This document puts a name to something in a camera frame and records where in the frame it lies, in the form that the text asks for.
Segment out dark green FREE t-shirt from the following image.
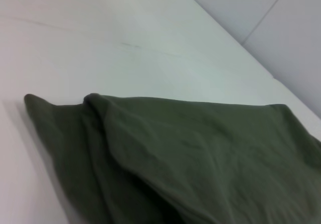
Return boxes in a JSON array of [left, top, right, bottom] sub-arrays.
[[24, 92, 321, 224]]

